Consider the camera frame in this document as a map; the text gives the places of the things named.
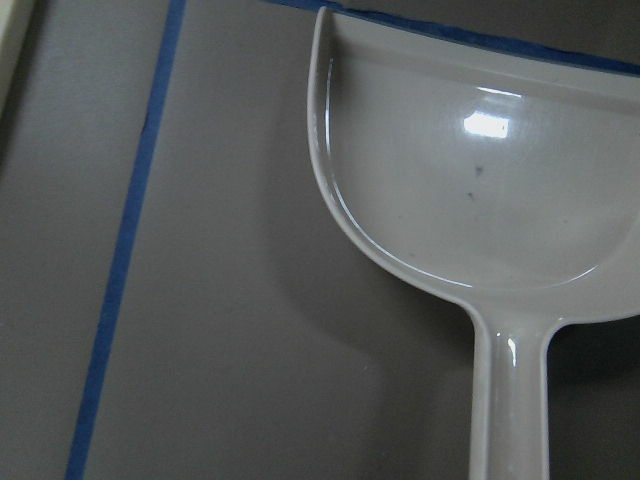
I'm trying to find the wooden cutting board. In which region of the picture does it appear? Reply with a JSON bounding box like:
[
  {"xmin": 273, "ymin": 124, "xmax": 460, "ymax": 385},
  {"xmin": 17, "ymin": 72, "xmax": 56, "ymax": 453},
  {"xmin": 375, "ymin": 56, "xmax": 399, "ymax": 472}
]
[{"xmin": 1, "ymin": 0, "xmax": 35, "ymax": 156}]

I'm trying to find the beige plastic dustpan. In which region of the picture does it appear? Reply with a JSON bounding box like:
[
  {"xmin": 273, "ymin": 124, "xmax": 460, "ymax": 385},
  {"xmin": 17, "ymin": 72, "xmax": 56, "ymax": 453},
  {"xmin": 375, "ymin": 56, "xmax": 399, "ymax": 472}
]
[{"xmin": 307, "ymin": 7, "xmax": 639, "ymax": 479}]

